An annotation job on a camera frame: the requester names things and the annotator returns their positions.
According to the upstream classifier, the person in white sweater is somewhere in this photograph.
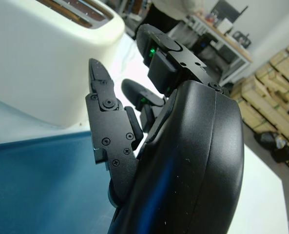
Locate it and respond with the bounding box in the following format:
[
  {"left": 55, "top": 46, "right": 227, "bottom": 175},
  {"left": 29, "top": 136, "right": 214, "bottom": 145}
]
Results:
[{"left": 134, "top": 0, "right": 205, "bottom": 42}]

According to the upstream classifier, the white frame desk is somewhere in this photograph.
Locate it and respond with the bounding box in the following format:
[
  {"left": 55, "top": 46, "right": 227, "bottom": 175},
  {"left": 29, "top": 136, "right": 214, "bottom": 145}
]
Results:
[{"left": 170, "top": 12, "right": 254, "bottom": 86}]

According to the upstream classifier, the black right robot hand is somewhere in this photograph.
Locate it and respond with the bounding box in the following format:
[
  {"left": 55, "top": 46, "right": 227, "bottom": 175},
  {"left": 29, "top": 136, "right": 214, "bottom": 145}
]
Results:
[{"left": 85, "top": 23, "right": 245, "bottom": 234}]

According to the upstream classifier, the black bag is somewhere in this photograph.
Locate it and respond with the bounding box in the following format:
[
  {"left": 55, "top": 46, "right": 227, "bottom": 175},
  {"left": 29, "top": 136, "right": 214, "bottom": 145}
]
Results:
[{"left": 253, "top": 131, "right": 289, "bottom": 164}]

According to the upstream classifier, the wooden pallet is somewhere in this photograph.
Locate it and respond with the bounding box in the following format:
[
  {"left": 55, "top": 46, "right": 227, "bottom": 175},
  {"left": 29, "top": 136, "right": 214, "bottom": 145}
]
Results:
[{"left": 229, "top": 38, "right": 289, "bottom": 176}]

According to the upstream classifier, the teal plastic tray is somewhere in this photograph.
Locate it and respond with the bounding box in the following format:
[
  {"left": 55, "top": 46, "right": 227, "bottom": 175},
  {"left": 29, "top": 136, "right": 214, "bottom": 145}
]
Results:
[{"left": 0, "top": 95, "right": 141, "bottom": 234}]

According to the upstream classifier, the white two-slot toaster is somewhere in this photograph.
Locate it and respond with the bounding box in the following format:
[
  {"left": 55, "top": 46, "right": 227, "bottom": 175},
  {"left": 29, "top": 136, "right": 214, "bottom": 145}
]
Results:
[{"left": 0, "top": 0, "right": 125, "bottom": 129}]

